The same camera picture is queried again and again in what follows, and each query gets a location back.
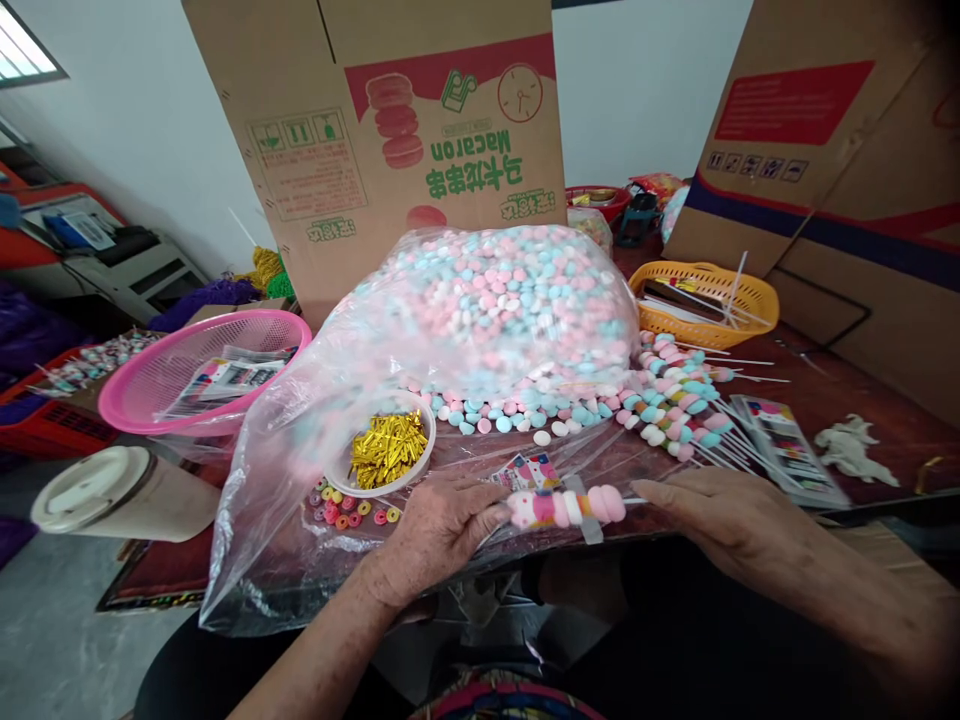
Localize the pile of colourful ring candies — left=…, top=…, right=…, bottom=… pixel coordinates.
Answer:
left=302, top=475, right=405, bottom=532

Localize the red bowl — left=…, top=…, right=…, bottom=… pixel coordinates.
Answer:
left=563, top=184, right=634, bottom=228

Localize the person's left hand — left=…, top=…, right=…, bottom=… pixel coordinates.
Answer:
left=365, top=468, right=520, bottom=610

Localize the pile of wrapped candies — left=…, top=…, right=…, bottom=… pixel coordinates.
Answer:
left=28, top=328, right=164, bottom=400

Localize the crumpled white glove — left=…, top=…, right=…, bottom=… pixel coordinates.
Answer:
left=812, top=414, right=902, bottom=486

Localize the person's body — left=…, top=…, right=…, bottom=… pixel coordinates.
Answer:
left=133, top=551, right=960, bottom=720

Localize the packaged marshmallow skewer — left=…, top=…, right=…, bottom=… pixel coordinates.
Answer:
left=487, top=452, right=651, bottom=546

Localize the person's right hand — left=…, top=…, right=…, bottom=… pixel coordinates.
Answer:
left=632, top=472, right=824, bottom=595

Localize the bundle of white sticks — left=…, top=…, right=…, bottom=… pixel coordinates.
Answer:
left=646, top=250, right=775, bottom=333

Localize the white lidded cup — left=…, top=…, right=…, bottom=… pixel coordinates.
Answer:
left=29, top=445, right=224, bottom=544

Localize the cardboard box with macaron print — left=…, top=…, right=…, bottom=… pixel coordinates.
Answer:
left=180, top=0, right=570, bottom=318

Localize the window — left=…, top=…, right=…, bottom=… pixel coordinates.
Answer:
left=0, top=0, right=70, bottom=82

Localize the red snack packet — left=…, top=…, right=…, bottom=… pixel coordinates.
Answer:
left=628, top=171, right=690, bottom=213

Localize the gold tinsel bundle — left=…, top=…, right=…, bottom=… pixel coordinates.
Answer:
left=238, top=244, right=284, bottom=294

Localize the stack of printed clear sleeves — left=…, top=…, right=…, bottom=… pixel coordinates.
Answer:
left=729, top=392, right=854, bottom=510
left=159, top=344, right=299, bottom=423

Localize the pink plastic basket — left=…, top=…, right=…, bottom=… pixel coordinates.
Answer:
left=97, top=308, right=315, bottom=439

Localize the pile of gold twist ties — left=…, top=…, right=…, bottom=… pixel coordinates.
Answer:
left=350, top=410, right=430, bottom=490

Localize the heap of pastel marshmallows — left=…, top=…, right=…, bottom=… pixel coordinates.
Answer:
left=329, top=228, right=640, bottom=453

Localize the clear bag of sweets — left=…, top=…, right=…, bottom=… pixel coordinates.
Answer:
left=566, top=207, right=614, bottom=255

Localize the white plastic bowl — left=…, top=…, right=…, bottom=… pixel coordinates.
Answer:
left=342, top=399, right=439, bottom=498

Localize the orange plastic basket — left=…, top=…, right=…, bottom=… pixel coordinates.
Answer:
left=627, top=260, right=782, bottom=351

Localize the large clear plastic bag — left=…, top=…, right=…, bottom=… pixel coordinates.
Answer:
left=197, top=223, right=680, bottom=639

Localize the cardboard box with red label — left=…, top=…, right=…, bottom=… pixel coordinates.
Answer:
left=659, top=0, right=960, bottom=410

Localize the red plastic crate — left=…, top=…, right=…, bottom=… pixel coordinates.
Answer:
left=0, top=350, right=123, bottom=460

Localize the grey machine on stand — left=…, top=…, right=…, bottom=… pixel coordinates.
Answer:
left=0, top=170, right=202, bottom=318

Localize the pile of marshmallow skewers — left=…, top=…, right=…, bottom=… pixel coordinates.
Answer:
left=617, top=332, right=798, bottom=472

